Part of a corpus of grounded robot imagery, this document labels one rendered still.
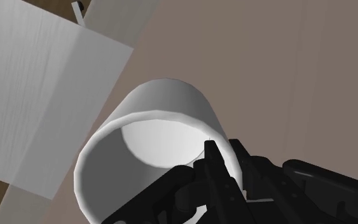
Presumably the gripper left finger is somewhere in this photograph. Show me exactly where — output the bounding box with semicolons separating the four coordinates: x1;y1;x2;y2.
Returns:
100;140;258;224

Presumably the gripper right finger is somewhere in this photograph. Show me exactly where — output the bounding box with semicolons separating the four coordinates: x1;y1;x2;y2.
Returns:
229;139;358;224

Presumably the white cup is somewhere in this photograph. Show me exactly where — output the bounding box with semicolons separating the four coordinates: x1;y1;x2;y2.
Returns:
73;77;245;224

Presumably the pale grey robot stand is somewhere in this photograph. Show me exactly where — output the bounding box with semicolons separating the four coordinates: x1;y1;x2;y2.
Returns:
0;0;135;201

